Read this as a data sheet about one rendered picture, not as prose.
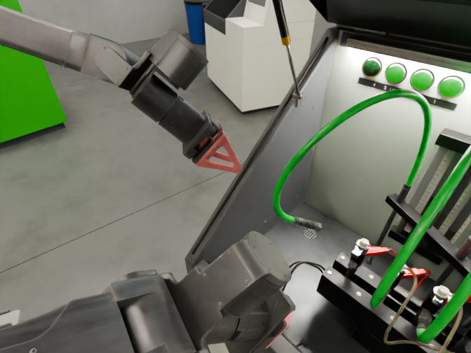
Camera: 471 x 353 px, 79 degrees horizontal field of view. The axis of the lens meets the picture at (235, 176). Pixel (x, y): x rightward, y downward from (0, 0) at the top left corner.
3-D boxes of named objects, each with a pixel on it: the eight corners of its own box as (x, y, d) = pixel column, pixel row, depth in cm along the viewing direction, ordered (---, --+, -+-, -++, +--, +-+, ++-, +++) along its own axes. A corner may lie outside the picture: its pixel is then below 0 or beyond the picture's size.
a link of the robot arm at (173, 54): (118, 73, 49) (88, 61, 41) (159, 19, 48) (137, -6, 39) (169, 120, 50) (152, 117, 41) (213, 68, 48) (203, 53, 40)
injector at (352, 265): (329, 298, 76) (349, 249, 63) (339, 286, 79) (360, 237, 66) (339, 305, 75) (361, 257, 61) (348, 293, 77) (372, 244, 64)
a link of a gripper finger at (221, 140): (247, 146, 54) (209, 114, 50) (256, 161, 47) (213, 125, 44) (223, 172, 55) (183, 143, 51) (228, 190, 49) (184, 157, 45)
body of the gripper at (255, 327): (300, 308, 33) (265, 307, 28) (244, 364, 35) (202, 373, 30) (268, 265, 38) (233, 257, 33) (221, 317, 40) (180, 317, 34)
